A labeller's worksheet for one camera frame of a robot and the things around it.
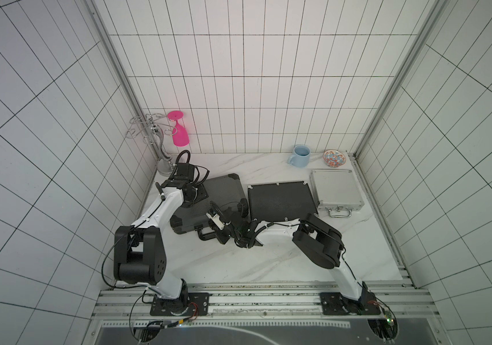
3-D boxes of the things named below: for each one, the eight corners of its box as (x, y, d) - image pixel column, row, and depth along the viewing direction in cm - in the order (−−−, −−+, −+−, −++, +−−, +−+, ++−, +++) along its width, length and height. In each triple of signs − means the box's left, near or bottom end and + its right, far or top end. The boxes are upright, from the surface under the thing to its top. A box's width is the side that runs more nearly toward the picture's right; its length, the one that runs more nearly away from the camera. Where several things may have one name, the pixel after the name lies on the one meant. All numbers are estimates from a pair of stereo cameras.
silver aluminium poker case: (317, 217, 97) (320, 211, 93) (307, 176, 113) (310, 169, 108) (363, 217, 97) (368, 211, 93) (347, 176, 113) (351, 169, 108)
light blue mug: (288, 167, 116) (290, 159, 111) (286, 151, 124) (287, 142, 119) (310, 167, 116) (313, 159, 111) (306, 151, 124) (308, 142, 119)
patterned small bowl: (332, 170, 114) (334, 166, 111) (318, 157, 120) (320, 153, 117) (347, 163, 117) (349, 158, 115) (333, 151, 124) (335, 146, 121)
